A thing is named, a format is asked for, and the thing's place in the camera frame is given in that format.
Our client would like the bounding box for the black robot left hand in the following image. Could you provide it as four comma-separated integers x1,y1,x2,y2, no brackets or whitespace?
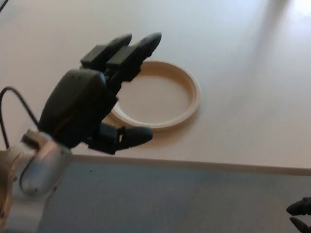
38,32,163,155

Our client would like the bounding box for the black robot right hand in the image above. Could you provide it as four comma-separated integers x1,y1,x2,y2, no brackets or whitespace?
286,197,311,233

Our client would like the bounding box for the beige round paper plate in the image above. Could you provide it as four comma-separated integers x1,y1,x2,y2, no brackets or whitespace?
106,60,202,133

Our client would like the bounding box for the black robot wrist cable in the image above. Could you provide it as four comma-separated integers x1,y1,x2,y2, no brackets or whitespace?
0,86,40,149

